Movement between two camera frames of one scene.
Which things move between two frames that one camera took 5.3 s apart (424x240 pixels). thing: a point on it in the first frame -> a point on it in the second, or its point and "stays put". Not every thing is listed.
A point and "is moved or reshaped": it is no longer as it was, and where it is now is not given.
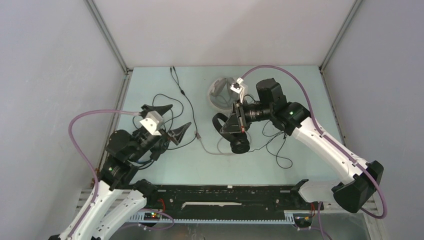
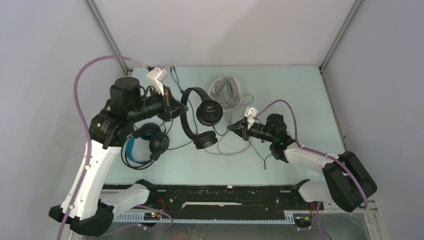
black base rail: x=224 y=204 stays put
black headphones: x=239 y=141 -> x=209 y=112
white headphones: x=220 y=94 stays put
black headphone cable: x=278 y=134 is moved or reshaped
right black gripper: x=237 y=121 -> x=241 y=128
